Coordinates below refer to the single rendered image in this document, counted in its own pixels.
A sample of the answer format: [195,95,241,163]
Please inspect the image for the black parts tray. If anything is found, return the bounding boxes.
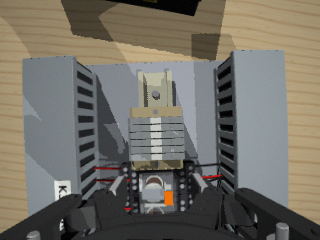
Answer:
[105,0,201,16]

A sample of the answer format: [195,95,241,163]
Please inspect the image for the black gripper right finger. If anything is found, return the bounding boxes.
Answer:
[179,173,320,240]

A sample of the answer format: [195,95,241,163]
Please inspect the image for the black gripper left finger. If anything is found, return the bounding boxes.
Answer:
[0,176,136,240]

